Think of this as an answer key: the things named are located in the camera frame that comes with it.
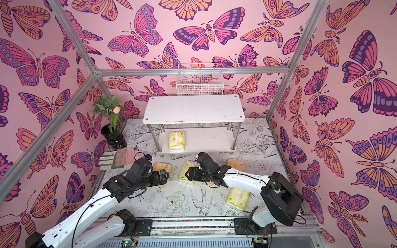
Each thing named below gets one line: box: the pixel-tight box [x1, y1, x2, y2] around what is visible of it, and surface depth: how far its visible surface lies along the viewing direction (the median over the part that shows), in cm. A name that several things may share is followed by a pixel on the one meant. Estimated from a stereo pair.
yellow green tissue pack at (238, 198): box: [226, 187, 251, 211], surface depth 80 cm
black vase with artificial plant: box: [93, 95, 128, 151], surface depth 94 cm
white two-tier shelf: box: [142, 94, 246, 157], surface depth 92 cm
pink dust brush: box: [98, 147, 148, 170], surface depth 99 cm
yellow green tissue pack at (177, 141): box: [168, 131, 186, 152], surface depth 97 cm
